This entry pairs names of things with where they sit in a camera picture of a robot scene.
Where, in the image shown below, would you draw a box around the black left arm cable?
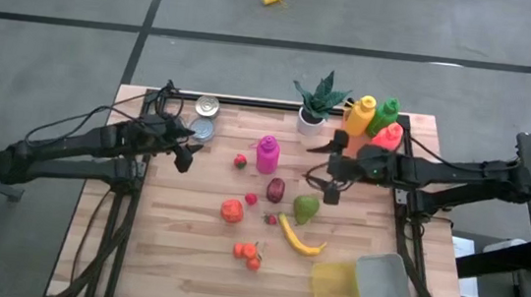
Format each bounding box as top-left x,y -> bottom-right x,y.
23,64 -> 188,161

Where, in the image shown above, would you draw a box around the green toy pear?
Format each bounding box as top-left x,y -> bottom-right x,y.
290,193 -> 322,228

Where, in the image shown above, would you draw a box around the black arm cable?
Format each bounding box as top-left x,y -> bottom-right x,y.
303,123 -> 491,209
23,64 -> 188,161

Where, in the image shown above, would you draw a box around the large yellow squeeze bottle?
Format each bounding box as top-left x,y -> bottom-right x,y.
343,92 -> 380,140

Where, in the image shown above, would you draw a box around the snake plant in white pot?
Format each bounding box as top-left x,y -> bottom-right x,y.
288,66 -> 355,142

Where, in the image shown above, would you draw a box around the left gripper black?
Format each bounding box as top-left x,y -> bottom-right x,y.
144,112 -> 208,177

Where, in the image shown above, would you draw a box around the tin can gold lid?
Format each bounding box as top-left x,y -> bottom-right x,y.
193,92 -> 222,121

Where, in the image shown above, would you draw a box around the orange toy bell pepper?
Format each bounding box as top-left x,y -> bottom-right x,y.
218,198 -> 246,225

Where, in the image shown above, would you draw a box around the white paper sheet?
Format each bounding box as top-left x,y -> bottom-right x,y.
444,235 -> 486,297

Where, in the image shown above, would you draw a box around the small orange carrots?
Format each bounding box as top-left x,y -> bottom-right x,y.
230,240 -> 266,273

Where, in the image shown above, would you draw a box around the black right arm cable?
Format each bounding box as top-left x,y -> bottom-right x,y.
303,123 -> 491,209

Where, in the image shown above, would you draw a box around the yellow toy banana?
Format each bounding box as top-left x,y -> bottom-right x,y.
273,211 -> 331,260

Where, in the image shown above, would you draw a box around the small red strawberry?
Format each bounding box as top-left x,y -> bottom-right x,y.
232,152 -> 249,171

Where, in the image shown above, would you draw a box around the translucent orange bin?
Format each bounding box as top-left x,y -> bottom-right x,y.
335,107 -> 408,185

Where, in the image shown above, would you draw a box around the dark red toy apple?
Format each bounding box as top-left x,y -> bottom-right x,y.
265,176 -> 288,205

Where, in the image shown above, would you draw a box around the neon red squeeze bottle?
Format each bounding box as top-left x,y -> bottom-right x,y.
369,119 -> 406,154

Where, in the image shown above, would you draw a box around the black table frame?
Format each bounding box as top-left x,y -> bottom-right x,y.
44,78 -> 490,297

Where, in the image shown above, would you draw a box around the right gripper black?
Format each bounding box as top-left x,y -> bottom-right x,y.
299,125 -> 397,212

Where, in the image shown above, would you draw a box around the grey plastic bin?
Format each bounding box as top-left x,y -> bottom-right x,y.
352,249 -> 424,297

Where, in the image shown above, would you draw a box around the green squeeze bottle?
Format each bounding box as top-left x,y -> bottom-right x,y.
365,94 -> 402,141

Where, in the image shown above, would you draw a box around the translucent yellow bin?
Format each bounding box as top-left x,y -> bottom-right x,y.
307,256 -> 376,297

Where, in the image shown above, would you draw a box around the magenta squeeze bottle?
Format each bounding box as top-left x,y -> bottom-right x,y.
252,133 -> 283,178

